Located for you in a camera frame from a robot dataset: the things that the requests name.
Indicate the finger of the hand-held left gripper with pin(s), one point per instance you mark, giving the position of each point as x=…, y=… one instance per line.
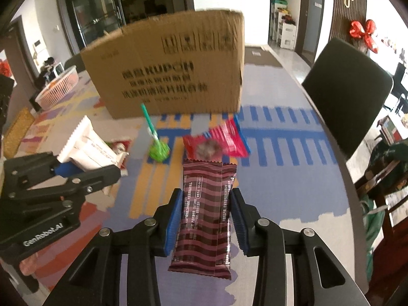
x=65, y=169
x=95, y=178

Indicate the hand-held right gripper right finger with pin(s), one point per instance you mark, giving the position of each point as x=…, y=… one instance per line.
x=239, y=223

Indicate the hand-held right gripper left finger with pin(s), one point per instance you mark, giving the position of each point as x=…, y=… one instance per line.
x=173, y=223

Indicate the white snack packet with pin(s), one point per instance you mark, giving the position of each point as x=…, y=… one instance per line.
x=86, y=146

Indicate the maroon striped snack packet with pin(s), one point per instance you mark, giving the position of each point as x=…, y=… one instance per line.
x=204, y=213

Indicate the brown cardboard box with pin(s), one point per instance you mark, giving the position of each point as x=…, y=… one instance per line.
x=159, y=54

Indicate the small red snack packet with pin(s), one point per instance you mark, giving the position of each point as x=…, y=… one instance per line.
x=122, y=143

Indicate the yellow woven box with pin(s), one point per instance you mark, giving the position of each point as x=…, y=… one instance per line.
x=17, y=130

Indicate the green lollipop with teal stick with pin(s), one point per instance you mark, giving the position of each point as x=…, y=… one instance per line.
x=158, y=151

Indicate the pink plastic basket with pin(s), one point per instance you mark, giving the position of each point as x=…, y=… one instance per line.
x=57, y=91

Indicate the red pink snack packet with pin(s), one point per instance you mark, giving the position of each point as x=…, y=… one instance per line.
x=229, y=137

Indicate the orange fruit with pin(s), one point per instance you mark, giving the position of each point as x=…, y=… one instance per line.
x=52, y=83

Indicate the small white cabinet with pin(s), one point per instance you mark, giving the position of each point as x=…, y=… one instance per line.
x=59, y=70

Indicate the dark upholstered chair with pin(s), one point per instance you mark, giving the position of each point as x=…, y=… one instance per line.
x=347, y=95
x=74, y=62

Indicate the red door poster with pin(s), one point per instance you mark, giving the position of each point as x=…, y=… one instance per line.
x=3, y=68

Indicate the brown entrance door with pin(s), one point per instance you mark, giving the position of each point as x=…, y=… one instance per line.
x=22, y=44

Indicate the teal bag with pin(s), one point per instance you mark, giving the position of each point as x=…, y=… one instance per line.
x=373, y=229

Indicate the wooden chair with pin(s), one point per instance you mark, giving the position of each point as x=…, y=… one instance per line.
x=382, y=178

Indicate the black framed glass door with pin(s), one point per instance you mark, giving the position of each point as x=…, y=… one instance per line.
x=92, y=6

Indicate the dark green cloth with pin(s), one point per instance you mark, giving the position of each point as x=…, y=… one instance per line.
x=392, y=156

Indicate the white shelf unit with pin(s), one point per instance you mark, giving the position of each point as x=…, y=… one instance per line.
x=288, y=36

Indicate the grey room door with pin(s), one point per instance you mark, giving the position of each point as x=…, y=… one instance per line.
x=310, y=22

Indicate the black upright piano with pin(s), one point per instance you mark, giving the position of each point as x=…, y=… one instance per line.
x=400, y=79

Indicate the red heart balloons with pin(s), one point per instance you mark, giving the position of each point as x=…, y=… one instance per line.
x=369, y=38

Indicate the white wall intercom panel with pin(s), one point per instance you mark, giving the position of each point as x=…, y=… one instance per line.
x=40, y=46

